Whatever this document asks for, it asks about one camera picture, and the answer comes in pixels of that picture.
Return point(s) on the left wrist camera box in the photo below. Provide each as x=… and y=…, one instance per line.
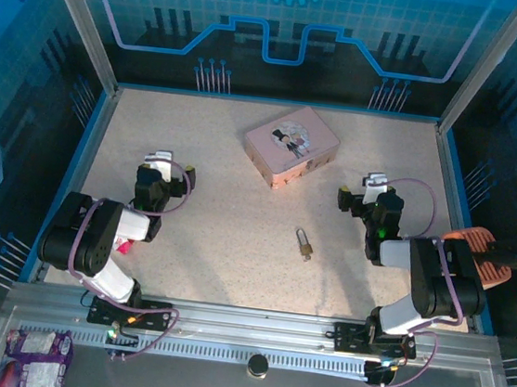
x=159, y=162

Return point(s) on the aluminium frame post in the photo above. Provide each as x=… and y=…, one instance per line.
x=81, y=24
x=480, y=69

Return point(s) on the silver key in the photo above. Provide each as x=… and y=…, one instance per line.
x=307, y=257

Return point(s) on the brass padlock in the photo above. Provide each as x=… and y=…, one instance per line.
x=305, y=248

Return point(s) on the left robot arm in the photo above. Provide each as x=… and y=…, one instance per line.
x=94, y=240

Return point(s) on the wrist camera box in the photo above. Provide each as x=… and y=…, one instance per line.
x=159, y=162
x=374, y=190

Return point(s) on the pink candy wrapper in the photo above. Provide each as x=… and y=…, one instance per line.
x=125, y=247

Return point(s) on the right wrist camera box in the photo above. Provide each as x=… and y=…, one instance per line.
x=374, y=190

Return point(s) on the pink wedding cartoon tin box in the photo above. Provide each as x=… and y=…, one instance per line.
x=292, y=146

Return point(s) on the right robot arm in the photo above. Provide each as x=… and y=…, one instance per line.
x=439, y=289

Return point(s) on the purple snack bag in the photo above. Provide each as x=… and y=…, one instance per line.
x=38, y=360

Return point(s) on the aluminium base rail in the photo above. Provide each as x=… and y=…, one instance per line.
x=253, y=321

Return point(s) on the black round knob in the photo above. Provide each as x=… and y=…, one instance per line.
x=257, y=366

